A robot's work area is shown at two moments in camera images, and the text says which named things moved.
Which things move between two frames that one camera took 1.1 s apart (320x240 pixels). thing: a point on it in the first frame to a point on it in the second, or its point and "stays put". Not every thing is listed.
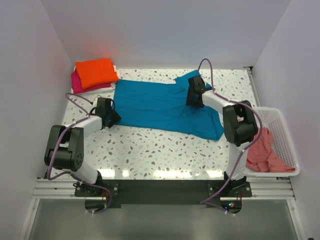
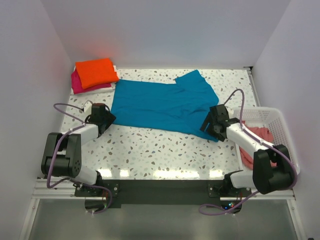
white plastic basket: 282,145 stays put
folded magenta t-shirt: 76,85 stays put
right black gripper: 189,101 to 207,120
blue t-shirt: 163,105 stays put
